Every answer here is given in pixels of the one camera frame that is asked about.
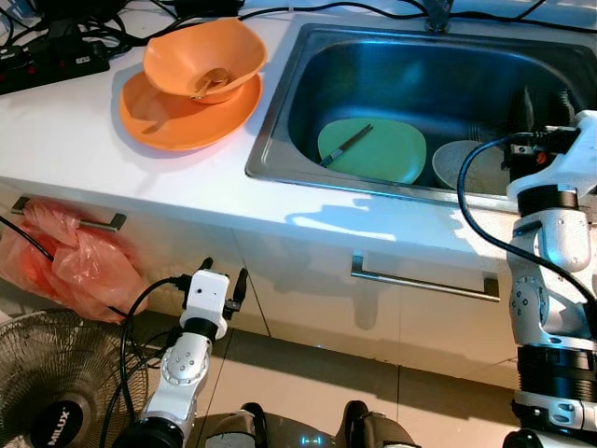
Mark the thin black cable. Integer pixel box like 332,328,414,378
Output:
0,217,127,318

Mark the stainless steel sink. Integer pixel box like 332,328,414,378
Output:
244,23,597,216

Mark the grey bowl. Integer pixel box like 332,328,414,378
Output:
432,138,523,192

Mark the dark sink faucet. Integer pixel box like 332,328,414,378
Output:
424,0,455,34

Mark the robot leg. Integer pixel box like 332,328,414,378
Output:
203,401,271,448
338,399,416,448

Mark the robot left leg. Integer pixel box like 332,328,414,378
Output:
203,401,271,448

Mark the orange plastic plate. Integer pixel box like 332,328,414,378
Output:
118,70,263,152

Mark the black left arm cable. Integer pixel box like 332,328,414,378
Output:
98,275,187,448

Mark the white kitchen cabinet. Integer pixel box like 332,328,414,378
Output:
0,182,597,388

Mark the floor fan wire grille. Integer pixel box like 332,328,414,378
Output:
0,310,150,448

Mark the robot right leg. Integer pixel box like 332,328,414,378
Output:
338,399,416,448

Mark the black power strip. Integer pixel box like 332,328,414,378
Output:
0,42,111,94

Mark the orange plastic bowl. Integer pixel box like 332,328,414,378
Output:
143,17,268,104

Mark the wooden handled table knife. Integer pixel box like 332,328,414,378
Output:
320,124,374,169

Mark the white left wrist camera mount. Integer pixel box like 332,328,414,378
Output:
180,269,231,339

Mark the black power adapter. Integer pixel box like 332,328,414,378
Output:
173,0,245,18

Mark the red plastic bag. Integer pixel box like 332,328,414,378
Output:
0,198,150,323

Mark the steel drawer handle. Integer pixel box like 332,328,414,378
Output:
350,254,502,302
11,196,127,232

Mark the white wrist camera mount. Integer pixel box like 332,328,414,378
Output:
180,269,231,339
508,110,597,197

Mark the green plate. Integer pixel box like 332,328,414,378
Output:
317,119,428,185

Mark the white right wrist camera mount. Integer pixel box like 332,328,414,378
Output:
508,110,597,197

